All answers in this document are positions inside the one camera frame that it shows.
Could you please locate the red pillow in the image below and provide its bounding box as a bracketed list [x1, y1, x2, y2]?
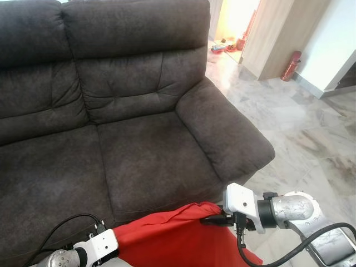
[111, 201, 264, 267]

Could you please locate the dark brown fabric sofa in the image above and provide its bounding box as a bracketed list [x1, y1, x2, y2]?
[0, 0, 276, 267]

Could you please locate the red metal bottle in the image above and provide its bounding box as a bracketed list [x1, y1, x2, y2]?
[280, 51, 303, 82]

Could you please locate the red vase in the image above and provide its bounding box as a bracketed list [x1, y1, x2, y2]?
[237, 32, 249, 51]

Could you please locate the light wooden partition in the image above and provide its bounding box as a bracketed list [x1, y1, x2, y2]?
[240, 0, 334, 81]

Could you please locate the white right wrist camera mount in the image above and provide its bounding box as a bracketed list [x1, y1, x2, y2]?
[224, 182, 263, 230]

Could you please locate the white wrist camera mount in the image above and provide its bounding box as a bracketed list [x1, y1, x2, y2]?
[82, 228, 120, 265]
[224, 182, 263, 230]

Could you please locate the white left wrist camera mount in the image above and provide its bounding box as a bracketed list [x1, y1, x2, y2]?
[82, 228, 120, 265]

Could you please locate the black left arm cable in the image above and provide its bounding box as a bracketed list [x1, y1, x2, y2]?
[21, 214, 106, 267]

